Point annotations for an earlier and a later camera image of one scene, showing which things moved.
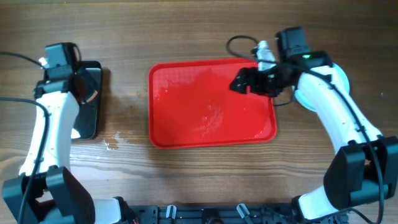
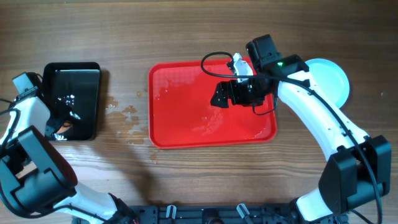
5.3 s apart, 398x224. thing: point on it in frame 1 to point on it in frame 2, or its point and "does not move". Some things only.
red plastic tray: (191, 103) does not move
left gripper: (86, 101) to (53, 127)
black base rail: (254, 214) does not move
